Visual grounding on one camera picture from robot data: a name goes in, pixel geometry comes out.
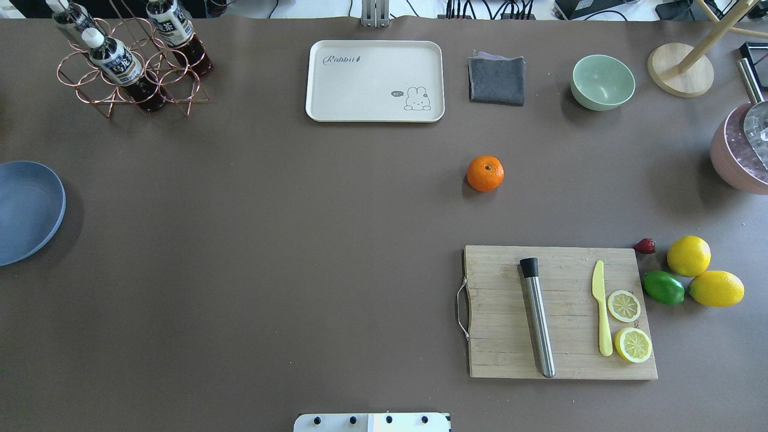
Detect grey folded cloth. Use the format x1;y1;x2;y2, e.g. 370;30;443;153
467;51;526;106

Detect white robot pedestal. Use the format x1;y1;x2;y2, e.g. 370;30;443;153
293;412;452;431

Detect wooden cup tree stand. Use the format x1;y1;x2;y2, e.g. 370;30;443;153
647;1;766;98

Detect orange fruit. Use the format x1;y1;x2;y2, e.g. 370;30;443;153
466;155;505;192

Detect lemon slice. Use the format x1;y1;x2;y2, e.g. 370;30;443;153
614;326;653;363
607;290;642;323

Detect pink bowl with ice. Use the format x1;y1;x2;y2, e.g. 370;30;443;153
710;103;767;195

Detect tea bottle three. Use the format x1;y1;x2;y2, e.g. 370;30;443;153
46;0;102;49

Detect green lime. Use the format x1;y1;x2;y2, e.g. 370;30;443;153
641;271;686;305

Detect aluminium frame post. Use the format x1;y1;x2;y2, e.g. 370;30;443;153
361;0;390;28

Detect copper wire bottle rack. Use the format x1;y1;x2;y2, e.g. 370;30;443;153
47;1;214;118

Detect metal ice scoop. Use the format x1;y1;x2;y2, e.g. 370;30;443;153
738;58;767;169

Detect wooden cutting board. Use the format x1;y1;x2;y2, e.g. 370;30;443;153
463;245;658;380

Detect lemon slice far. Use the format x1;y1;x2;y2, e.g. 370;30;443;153
607;290;642;323

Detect red strawberry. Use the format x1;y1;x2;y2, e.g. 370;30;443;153
633;238;656;254

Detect green bowl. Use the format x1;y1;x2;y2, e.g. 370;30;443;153
570;55;636;112

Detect tea bottle two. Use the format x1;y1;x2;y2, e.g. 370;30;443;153
82;28;166;112

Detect lemon slice near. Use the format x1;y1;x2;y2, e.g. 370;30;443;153
614;326;653;363

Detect blue plate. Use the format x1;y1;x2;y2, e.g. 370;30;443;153
1;161;67;266

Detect cream rabbit tray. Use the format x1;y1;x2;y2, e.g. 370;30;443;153
305;40;445;123

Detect yellow plastic knife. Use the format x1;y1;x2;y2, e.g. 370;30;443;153
592;260;613;356

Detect tea bottle one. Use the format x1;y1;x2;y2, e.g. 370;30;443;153
145;1;214;77

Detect whole lemon two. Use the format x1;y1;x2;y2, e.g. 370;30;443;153
689;271;745;307

